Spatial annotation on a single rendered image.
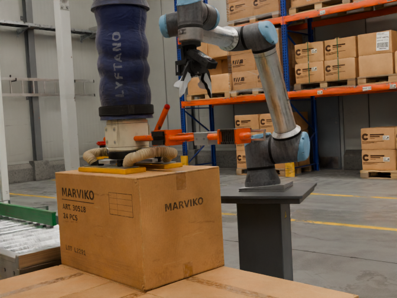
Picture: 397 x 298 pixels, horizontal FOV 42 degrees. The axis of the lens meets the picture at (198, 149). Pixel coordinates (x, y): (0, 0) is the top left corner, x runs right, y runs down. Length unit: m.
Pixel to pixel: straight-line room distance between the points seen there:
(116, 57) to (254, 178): 1.04
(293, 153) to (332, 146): 8.38
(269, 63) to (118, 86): 0.79
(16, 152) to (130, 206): 10.59
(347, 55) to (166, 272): 7.94
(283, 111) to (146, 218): 1.05
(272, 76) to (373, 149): 6.90
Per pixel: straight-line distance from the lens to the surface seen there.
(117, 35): 2.11
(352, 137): 10.90
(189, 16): 1.88
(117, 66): 2.09
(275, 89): 2.56
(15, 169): 12.22
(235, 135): 1.67
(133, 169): 1.99
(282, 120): 2.62
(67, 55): 5.76
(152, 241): 1.87
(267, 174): 2.73
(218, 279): 1.97
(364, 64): 9.38
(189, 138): 1.84
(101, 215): 2.03
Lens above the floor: 1.12
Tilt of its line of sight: 3 degrees down
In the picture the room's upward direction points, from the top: 3 degrees counter-clockwise
